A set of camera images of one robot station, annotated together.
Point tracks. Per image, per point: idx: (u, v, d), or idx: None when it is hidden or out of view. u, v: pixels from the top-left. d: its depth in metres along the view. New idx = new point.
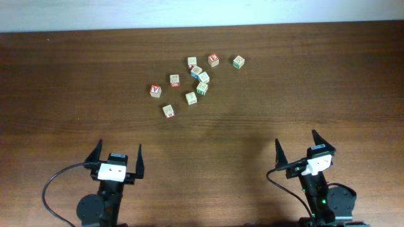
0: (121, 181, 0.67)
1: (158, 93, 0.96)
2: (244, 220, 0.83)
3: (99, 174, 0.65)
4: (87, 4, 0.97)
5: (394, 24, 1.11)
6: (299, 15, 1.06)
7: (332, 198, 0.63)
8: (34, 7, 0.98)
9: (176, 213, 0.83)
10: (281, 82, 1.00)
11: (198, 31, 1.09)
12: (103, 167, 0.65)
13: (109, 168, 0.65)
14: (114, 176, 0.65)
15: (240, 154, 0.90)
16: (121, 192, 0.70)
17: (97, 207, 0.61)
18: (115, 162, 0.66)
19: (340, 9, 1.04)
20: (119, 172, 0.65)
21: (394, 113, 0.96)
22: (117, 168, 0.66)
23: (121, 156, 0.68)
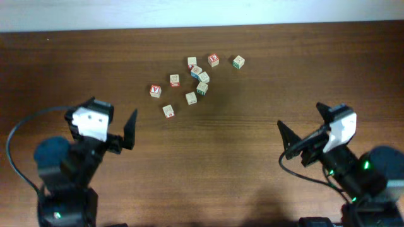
0: (102, 133, 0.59)
1: (158, 93, 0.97)
2: (244, 220, 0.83)
3: (74, 120, 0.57)
4: (87, 3, 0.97)
5: (394, 24, 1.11)
6: (299, 15, 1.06)
7: (379, 158, 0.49)
8: (34, 7, 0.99)
9: (176, 212, 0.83)
10: (281, 82, 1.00)
11: (198, 31, 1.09)
12: (81, 111, 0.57)
13: (88, 115, 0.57)
14: (93, 126, 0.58)
15: (240, 154, 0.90)
16: (101, 153, 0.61)
17: (61, 145, 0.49)
18: (95, 109, 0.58)
19: (339, 9, 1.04)
20: (98, 120, 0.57)
21: (394, 112, 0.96)
22: (98, 116, 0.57)
23: (106, 104, 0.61)
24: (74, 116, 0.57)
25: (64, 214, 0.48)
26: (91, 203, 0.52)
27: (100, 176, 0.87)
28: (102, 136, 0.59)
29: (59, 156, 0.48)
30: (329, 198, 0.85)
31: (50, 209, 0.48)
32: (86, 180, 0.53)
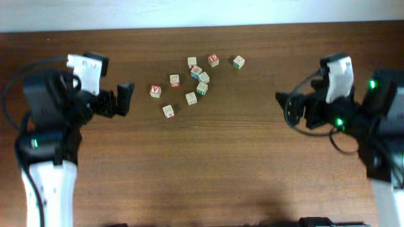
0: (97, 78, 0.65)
1: (158, 93, 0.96)
2: (244, 221, 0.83)
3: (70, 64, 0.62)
4: (87, 4, 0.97)
5: (395, 24, 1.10)
6: (300, 15, 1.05)
7: (385, 75, 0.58)
8: (34, 7, 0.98)
9: (176, 213, 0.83)
10: (281, 82, 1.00)
11: (199, 31, 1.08)
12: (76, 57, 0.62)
13: (84, 60, 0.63)
14: (88, 74, 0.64)
15: (240, 154, 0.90)
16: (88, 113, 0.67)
17: (54, 72, 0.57)
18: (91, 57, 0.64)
19: (340, 9, 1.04)
20: (93, 69, 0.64)
21: None
22: (93, 62, 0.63)
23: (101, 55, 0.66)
24: (68, 60, 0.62)
25: (41, 141, 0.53)
26: (69, 139, 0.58)
27: (99, 176, 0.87)
28: (95, 89, 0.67)
29: (50, 78, 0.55)
30: (329, 198, 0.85)
31: (28, 136, 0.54)
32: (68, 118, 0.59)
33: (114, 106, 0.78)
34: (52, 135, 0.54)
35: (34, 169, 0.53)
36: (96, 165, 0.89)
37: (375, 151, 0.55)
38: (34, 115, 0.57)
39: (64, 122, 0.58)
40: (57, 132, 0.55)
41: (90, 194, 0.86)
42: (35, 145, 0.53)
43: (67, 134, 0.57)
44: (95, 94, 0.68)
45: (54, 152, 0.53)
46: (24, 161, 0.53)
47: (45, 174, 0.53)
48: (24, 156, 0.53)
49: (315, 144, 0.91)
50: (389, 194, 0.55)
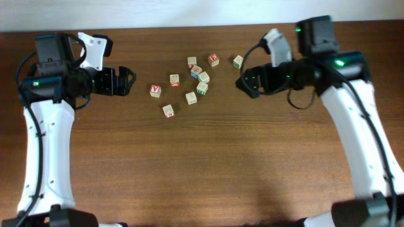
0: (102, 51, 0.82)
1: (158, 92, 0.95)
2: (244, 220, 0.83)
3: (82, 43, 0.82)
4: (86, 3, 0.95)
5: (393, 24, 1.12)
6: (300, 14, 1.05)
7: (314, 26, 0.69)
8: (33, 7, 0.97)
9: (176, 212, 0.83)
10: None
11: (199, 31, 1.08)
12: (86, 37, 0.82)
13: (91, 39, 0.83)
14: (95, 51, 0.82)
15: (240, 154, 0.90)
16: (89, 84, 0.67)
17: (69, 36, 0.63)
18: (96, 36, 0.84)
19: (342, 8, 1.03)
20: (100, 46, 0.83)
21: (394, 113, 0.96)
22: (99, 40, 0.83)
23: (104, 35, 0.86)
24: (80, 38, 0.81)
25: (43, 81, 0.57)
26: (68, 90, 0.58)
27: (99, 176, 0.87)
28: (98, 65, 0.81)
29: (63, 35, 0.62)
30: (329, 198, 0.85)
31: (30, 79, 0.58)
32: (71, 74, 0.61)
33: (116, 86, 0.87)
34: (53, 77, 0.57)
35: (35, 104, 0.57)
36: (96, 165, 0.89)
37: (317, 67, 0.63)
38: (38, 66, 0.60)
39: (65, 71, 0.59)
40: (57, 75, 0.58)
41: (90, 194, 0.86)
42: (36, 84, 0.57)
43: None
44: (98, 69, 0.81)
45: (53, 93, 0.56)
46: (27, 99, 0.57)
47: (46, 110, 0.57)
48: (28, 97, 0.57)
49: (315, 144, 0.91)
50: (336, 101, 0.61)
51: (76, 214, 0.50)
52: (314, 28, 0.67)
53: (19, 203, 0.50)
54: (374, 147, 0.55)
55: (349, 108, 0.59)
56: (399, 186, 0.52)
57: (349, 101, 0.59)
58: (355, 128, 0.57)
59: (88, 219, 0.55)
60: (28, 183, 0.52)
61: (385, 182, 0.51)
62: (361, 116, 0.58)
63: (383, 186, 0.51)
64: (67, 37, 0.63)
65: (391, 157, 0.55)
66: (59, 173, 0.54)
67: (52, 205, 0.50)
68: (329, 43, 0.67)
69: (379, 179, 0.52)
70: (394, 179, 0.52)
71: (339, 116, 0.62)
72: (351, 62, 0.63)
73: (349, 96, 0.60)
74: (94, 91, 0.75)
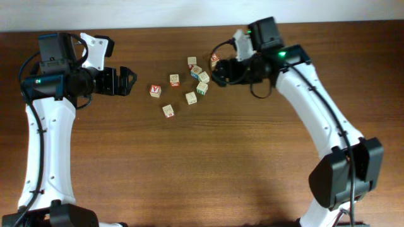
0: (104, 52, 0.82)
1: (158, 93, 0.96)
2: (244, 220, 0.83)
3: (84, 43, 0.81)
4: (87, 3, 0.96)
5: (394, 24, 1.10)
6: (300, 14, 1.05)
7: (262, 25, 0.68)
8: (33, 7, 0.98)
9: (175, 212, 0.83)
10: None
11: (199, 31, 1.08)
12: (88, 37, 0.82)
13: (93, 40, 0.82)
14: (96, 51, 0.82)
15: (240, 154, 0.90)
16: (90, 82, 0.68)
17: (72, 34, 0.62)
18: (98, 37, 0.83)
19: (341, 8, 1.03)
20: (101, 47, 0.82)
21: (394, 113, 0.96)
22: (100, 40, 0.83)
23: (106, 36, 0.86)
24: (82, 38, 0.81)
25: (44, 79, 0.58)
26: (70, 87, 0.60)
27: (99, 176, 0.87)
28: (100, 65, 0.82)
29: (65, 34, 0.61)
30: None
31: (33, 77, 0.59)
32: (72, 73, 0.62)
33: (117, 86, 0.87)
34: (54, 75, 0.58)
35: (36, 101, 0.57)
36: (96, 165, 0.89)
37: (265, 63, 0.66)
38: (41, 65, 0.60)
39: (67, 70, 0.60)
40: (59, 73, 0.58)
41: (89, 193, 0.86)
42: (38, 81, 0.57)
43: (70, 79, 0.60)
44: (99, 69, 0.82)
45: (55, 91, 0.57)
46: (29, 96, 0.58)
47: (46, 106, 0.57)
48: (30, 93, 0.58)
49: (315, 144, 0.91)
50: (285, 82, 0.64)
51: (76, 210, 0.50)
52: (260, 26, 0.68)
53: (20, 198, 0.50)
54: (322, 110, 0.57)
55: (295, 84, 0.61)
56: (355, 139, 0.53)
57: (295, 77, 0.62)
58: (303, 102, 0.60)
59: (88, 215, 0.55)
60: (29, 179, 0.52)
61: (339, 139, 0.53)
62: (308, 89, 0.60)
63: (338, 144, 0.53)
64: (70, 36, 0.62)
65: (341, 116, 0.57)
66: (60, 169, 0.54)
67: (52, 201, 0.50)
68: (275, 40, 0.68)
69: (334, 137, 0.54)
70: (348, 133, 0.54)
71: (290, 94, 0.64)
72: (293, 53, 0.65)
73: (293, 75, 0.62)
74: (95, 89, 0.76)
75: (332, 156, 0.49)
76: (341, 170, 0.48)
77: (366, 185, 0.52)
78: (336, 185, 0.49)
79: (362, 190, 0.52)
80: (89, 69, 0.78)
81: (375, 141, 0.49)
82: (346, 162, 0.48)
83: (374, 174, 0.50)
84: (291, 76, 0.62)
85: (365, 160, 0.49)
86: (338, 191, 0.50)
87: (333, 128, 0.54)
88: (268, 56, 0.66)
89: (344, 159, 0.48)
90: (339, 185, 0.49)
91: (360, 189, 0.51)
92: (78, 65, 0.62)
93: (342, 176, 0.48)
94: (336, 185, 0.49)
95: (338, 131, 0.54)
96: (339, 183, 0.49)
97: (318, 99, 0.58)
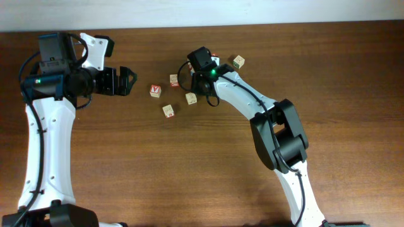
0: (104, 51, 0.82)
1: (158, 93, 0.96)
2: (244, 220, 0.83)
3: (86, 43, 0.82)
4: (87, 3, 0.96)
5: (394, 24, 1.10)
6: (300, 15, 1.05)
7: (197, 55, 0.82)
8: (33, 7, 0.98)
9: (176, 212, 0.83)
10: (281, 81, 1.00)
11: (199, 31, 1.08)
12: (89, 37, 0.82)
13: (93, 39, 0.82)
14: (96, 51, 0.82)
15: (240, 154, 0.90)
16: (90, 81, 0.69)
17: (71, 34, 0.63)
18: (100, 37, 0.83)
19: (341, 9, 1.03)
20: (101, 47, 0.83)
21: (394, 113, 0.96)
22: (101, 40, 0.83)
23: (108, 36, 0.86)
24: (82, 38, 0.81)
25: (44, 79, 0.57)
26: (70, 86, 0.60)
27: (99, 176, 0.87)
28: (100, 65, 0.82)
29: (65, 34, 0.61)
30: (328, 198, 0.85)
31: (33, 76, 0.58)
32: (72, 72, 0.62)
33: (117, 86, 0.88)
34: (54, 75, 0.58)
35: (36, 101, 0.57)
36: (96, 165, 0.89)
37: (204, 83, 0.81)
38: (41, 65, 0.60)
39: (68, 70, 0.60)
40: (59, 73, 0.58)
41: (89, 193, 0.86)
42: (38, 81, 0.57)
43: (69, 79, 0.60)
44: (99, 69, 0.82)
45: (55, 90, 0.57)
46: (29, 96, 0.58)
47: (46, 106, 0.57)
48: (30, 93, 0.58)
49: (315, 144, 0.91)
50: (219, 88, 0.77)
51: (76, 210, 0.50)
52: (195, 56, 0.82)
53: (20, 198, 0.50)
54: (245, 98, 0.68)
55: (225, 85, 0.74)
56: (271, 104, 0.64)
57: (223, 79, 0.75)
58: (231, 96, 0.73)
59: (88, 215, 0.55)
60: (29, 179, 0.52)
61: (258, 108, 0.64)
62: (233, 85, 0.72)
63: (258, 111, 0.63)
64: (70, 36, 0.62)
65: (261, 94, 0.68)
66: (60, 169, 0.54)
67: (52, 201, 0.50)
68: (209, 62, 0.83)
69: (257, 109, 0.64)
70: (266, 103, 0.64)
71: (225, 94, 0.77)
72: (221, 70, 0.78)
73: (222, 80, 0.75)
74: (95, 89, 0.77)
75: (255, 119, 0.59)
76: (264, 128, 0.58)
77: (297, 140, 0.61)
78: (266, 142, 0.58)
79: (295, 146, 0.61)
80: (89, 69, 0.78)
81: (286, 102, 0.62)
82: (268, 123, 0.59)
83: (298, 129, 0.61)
84: (219, 81, 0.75)
85: (285, 118, 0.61)
86: (271, 149, 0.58)
87: (254, 103, 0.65)
88: (204, 75, 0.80)
89: (264, 118, 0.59)
90: (270, 143, 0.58)
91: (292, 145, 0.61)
92: (77, 65, 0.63)
93: (267, 133, 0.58)
94: (266, 142, 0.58)
95: (257, 103, 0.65)
96: (268, 140, 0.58)
97: (240, 90, 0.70)
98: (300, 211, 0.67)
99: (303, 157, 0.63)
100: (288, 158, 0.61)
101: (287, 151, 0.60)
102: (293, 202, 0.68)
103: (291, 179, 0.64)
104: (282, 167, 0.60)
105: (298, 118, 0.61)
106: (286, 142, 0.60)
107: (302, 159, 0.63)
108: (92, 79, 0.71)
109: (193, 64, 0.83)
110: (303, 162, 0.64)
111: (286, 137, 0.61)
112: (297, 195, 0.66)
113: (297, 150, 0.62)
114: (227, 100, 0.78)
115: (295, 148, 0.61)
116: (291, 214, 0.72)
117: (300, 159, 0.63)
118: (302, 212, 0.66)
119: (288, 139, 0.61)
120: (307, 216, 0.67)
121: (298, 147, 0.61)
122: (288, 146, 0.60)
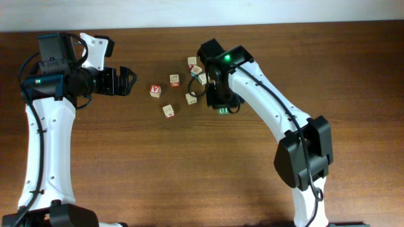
0: (104, 50, 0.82)
1: (158, 93, 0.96)
2: (244, 220, 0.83)
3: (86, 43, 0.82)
4: (87, 3, 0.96)
5: (394, 24, 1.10)
6: (300, 15, 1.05)
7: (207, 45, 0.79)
8: (33, 7, 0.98)
9: (176, 212, 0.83)
10: (281, 81, 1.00)
11: (199, 31, 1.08)
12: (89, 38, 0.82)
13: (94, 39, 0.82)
14: (96, 51, 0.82)
15: (240, 154, 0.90)
16: (90, 81, 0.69)
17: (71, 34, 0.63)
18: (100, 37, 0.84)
19: (341, 8, 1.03)
20: (101, 47, 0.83)
21: (394, 113, 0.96)
22: (101, 40, 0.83)
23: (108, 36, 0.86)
24: (82, 38, 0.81)
25: (45, 79, 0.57)
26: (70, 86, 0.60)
27: (99, 176, 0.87)
28: (100, 65, 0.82)
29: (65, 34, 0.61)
30: (328, 198, 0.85)
31: (33, 76, 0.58)
32: (72, 73, 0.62)
33: (117, 86, 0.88)
34: (54, 75, 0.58)
35: (36, 101, 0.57)
36: (96, 164, 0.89)
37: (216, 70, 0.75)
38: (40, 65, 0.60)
39: (68, 70, 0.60)
40: (59, 73, 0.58)
41: (89, 193, 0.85)
42: (38, 81, 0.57)
43: (69, 79, 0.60)
44: (99, 69, 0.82)
45: (55, 90, 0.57)
46: (29, 96, 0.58)
47: (47, 106, 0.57)
48: (30, 93, 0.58)
49: None
50: (235, 82, 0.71)
51: (76, 211, 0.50)
52: (204, 45, 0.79)
53: (20, 198, 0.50)
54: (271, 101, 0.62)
55: (243, 82, 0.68)
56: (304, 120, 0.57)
57: (243, 75, 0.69)
58: (251, 96, 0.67)
59: (88, 216, 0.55)
60: (29, 179, 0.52)
61: (290, 124, 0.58)
62: (255, 84, 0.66)
63: (290, 128, 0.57)
64: (70, 36, 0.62)
65: (290, 103, 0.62)
66: (60, 169, 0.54)
67: (52, 201, 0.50)
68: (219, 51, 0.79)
69: (285, 121, 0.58)
70: (297, 118, 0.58)
71: (241, 90, 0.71)
72: (237, 56, 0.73)
73: (240, 74, 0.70)
74: (95, 89, 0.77)
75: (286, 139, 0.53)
76: (296, 150, 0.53)
77: (325, 160, 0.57)
78: (295, 164, 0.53)
79: (322, 165, 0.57)
80: (89, 69, 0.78)
81: (320, 120, 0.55)
82: (298, 144, 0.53)
83: (328, 150, 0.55)
84: (239, 75, 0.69)
85: (316, 138, 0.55)
86: (299, 170, 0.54)
87: (283, 115, 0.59)
88: (216, 62, 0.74)
89: (296, 139, 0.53)
90: (298, 164, 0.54)
91: (319, 165, 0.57)
92: (77, 65, 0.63)
93: (298, 156, 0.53)
94: (296, 166, 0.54)
95: (286, 116, 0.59)
96: (298, 163, 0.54)
97: (264, 92, 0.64)
98: (307, 220, 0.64)
99: (325, 174, 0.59)
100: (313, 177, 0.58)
101: (314, 172, 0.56)
102: (301, 210, 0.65)
103: (305, 192, 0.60)
104: (306, 187, 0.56)
105: (331, 139, 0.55)
106: (314, 164, 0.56)
107: (323, 176, 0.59)
108: (92, 79, 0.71)
109: (201, 52, 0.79)
110: (323, 178, 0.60)
111: (314, 156, 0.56)
112: (308, 206, 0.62)
113: (322, 169, 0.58)
114: (242, 92, 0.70)
115: (321, 168, 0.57)
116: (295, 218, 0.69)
117: (320, 175, 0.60)
118: (310, 222, 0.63)
119: (315, 159, 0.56)
120: (314, 225, 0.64)
121: (324, 166, 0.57)
122: (315, 166, 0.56)
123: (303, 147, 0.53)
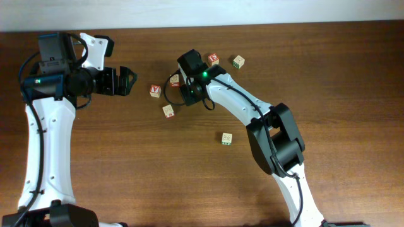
0: (104, 51, 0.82)
1: (158, 93, 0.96)
2: (244, 220, 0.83)
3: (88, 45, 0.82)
4: (86, 3, 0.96)
5: (394, 24, 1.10)
6: (300, 14, 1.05)
7: (187, 58, 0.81)
8: (33, 7, 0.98)
9: (175, 212, 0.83)
10: (281, 81, 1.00)
11: (199, 31, 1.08)
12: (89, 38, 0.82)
13: (93, 40, 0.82)
14: (96, 51, 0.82)
15: (240, 154, 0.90)
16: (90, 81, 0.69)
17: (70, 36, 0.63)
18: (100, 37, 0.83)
19: (341, 8, 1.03)
20: (101, 46, 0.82)
21: (394, 113, 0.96)
22: (100, 40, 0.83)
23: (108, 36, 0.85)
24: (82, 38, 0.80)
25: (44, 79, 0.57)
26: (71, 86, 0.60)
27: (99, 176, 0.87)
28: (100, 65, 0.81)
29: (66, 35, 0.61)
30: (329, 198, 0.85)
31: (33, 76, 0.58)
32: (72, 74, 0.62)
33: (117, 86, 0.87)
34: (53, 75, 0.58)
35: (36, 101, 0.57)
36: (96, 165, 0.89)
37: (196, 86, 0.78)
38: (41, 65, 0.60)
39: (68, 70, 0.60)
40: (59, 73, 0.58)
41: (89, 193, 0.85)
42: (38, 81, 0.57)
43: (69, 79, 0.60)
44: (99, 69, 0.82)
45: (55, 89, 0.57)
46: (29, 96, 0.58)
47: (46, 105, 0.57)
48: (30, 93, 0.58)
49: (315, 145, 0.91)
50: (211, 91, 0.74)
51: (76, 212, 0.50)
52: (184, 61, 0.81)
53: (20, 198, 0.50)
54: (241, 103, 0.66)
55: (217, 89, 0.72)
56: (267, 109, 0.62)
57: (215, 82, 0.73)
58: (225, 100, 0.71)
59: (88, 216, 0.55)
60: (29, 179, 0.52)
61: (254, 113, 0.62)
62: (226, 88, 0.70)
63: (254, 116, 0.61)
64: (70, 36, 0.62)
65: (255, 98, 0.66)
66: (59, 169, 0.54)
67: (52, 201, 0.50)
68: (200, 64, 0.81)
69: (250, 113, 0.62)
70: (261, 107, 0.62)
71: (216, 97, 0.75)
72: (213, 70, 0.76)
73: (215, 83, 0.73)
74: (95, 88, 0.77)
75: (251, 125, 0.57)
76: (262, 135, 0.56)
77: (293, 144, 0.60)
78: (264, 149, 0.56)
79: (291, 150, 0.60)
80: (89, 69, 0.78)
81: (281, 106, 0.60)
82: (264, 129, 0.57)
83: (293, 133, 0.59)
84: (213, 84, 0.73)
85: (281, 123, 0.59)
86: (267, 154, 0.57)
87: (249, 108, 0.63)
88: (196, 78, 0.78)
89: (261, 124, 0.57)
90: (267, 149, 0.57)
91: (288, 150, 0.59)
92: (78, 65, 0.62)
93: (264, 140, 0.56)
94: (264, 149, 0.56)
95: (252, 108, 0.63)
96: (265, 147, 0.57)
97: (234, 93, 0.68)
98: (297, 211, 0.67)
99: (301, 161, 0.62)
100: (285, 162, 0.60)
101: (283, 156, 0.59)
102: (291, 202, 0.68)
103: (288, 181, 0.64)
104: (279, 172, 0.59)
105: (294, 122, 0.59)
106: (282, 149, 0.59)
107: (299, 162, 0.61)
108: (93, 79, 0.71)
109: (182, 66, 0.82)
110: (300, 165, 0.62)
111: (283, 140, 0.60)
112: (295, 197, 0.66)
113: (293, 154, 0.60)
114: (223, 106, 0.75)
115: (291, 152, 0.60)
116: (290, 214, 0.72)
117: (297, 161, 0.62)
118: (299, 213, 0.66)
119: (284, 143, 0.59)
120: (305, 217, 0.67)
121: (294, 150, 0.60)
122: (285, 150, 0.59)
123: (267, 132, 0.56)
